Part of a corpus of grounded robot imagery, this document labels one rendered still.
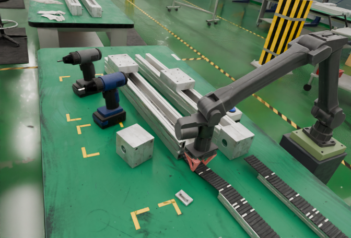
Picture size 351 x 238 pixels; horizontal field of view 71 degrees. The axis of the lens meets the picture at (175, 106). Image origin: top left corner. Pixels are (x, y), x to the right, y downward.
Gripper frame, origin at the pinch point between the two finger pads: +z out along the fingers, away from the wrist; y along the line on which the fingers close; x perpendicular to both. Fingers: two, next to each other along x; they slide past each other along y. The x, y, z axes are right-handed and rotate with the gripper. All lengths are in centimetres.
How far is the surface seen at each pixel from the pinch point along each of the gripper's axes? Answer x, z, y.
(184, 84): -37.4, -12.0, -20.0
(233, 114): -14.1, -5.4, -31.4
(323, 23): -352, 64, -824
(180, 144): -7.2, -6.0, 3.4
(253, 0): -690, 48, -879
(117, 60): -71, -15, -1
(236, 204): 19.7, -1.6, 1.3
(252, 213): 24.0, -1.3, -0.7
